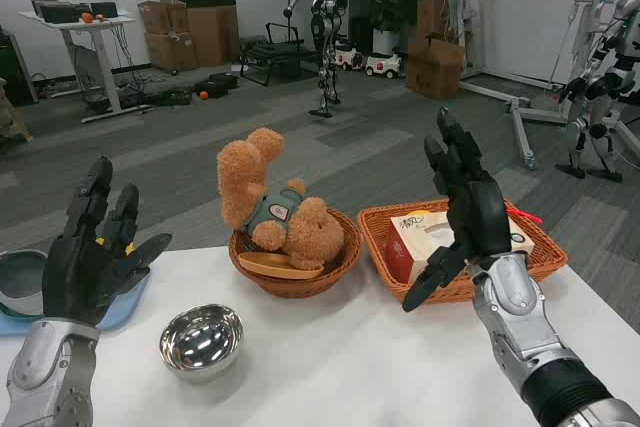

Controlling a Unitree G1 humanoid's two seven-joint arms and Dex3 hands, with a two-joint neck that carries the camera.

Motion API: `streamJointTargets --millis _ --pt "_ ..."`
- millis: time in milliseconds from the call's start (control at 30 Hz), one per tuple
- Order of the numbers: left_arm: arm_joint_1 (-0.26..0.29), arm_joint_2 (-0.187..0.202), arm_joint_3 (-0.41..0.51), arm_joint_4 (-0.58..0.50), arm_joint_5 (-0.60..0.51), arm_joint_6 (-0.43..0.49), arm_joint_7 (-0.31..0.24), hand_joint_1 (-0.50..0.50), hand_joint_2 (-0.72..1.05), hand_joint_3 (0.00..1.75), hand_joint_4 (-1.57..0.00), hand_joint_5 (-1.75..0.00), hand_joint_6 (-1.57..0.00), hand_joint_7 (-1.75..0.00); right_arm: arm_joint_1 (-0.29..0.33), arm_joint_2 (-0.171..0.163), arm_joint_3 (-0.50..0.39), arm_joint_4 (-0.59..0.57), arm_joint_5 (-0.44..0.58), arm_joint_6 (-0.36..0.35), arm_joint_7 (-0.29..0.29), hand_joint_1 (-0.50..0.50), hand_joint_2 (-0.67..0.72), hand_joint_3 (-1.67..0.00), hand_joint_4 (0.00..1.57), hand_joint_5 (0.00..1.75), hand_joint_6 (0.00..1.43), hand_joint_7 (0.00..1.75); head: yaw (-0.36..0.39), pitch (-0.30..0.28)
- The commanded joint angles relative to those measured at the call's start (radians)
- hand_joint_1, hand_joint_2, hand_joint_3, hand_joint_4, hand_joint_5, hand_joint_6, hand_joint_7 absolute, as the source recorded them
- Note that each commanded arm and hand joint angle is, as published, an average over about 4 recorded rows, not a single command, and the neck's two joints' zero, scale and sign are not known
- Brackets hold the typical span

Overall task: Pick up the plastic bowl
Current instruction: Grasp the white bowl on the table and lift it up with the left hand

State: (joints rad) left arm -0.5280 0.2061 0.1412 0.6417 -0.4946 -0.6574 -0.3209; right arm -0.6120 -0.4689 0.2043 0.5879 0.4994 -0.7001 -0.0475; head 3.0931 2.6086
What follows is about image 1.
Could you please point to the tissue box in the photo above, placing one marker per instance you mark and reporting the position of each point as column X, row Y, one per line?
column 415, row 242

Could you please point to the tall cardboard box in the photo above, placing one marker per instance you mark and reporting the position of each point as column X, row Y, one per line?
column 210, row 32

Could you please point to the shiny steel bowl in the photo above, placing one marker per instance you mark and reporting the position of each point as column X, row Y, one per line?
column 202, row 342

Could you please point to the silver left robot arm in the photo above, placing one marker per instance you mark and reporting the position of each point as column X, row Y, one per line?
column 45, row 377

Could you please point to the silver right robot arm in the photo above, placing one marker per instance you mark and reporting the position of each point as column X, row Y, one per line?
column 520, row 312

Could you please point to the orange wooden plate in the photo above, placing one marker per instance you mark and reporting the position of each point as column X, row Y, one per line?
column 270, row 264

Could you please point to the hanging silver humanoid robot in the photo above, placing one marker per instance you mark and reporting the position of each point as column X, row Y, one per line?
column 600, row 92

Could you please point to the white hoist frame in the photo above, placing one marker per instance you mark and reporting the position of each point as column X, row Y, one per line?
column 520, row 122

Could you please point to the light blue tray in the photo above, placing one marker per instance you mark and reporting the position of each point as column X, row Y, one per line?
column 125, row 307

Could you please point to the white toy car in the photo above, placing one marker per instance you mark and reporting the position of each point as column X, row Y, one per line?
column 350, row 57
column 385, row 64

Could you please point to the round wicker basket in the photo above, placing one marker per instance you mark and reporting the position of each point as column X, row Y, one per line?
column 300, row 284

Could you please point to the wide cardboard box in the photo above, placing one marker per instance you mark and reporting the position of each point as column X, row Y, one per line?
column 170, row 52

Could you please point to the white standing desk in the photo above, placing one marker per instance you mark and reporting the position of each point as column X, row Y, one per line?
column 105, row 47

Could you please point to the red ribbon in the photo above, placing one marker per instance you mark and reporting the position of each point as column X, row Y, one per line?
column 525, row 214

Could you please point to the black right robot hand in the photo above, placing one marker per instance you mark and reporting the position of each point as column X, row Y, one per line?
column 480, row 217

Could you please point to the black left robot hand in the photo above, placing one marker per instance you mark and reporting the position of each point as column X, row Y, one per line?
column 75, row 277

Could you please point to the rectangular wicker basket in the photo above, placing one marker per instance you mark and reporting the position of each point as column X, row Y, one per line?
column 380, row 267

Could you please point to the grey shoe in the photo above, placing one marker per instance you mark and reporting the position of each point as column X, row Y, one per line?
column 22, row 274

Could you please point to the black folding cot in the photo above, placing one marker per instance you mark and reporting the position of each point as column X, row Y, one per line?
column 272, row 57

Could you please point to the open cardboard box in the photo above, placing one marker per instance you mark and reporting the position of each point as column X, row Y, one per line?
column 432, row 69

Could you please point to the green plate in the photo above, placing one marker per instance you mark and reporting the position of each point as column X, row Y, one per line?
column 15, row 316

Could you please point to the small cardboard box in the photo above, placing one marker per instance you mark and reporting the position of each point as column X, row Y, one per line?
column 160, row 17

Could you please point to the upright cardboard box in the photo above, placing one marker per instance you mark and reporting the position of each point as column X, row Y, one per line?
column 432, row 14

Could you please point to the brown teddy bear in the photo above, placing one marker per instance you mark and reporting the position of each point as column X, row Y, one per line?
column 250, row 172

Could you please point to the standing humanoid robot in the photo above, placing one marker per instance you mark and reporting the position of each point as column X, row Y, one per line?
column 325, row 12

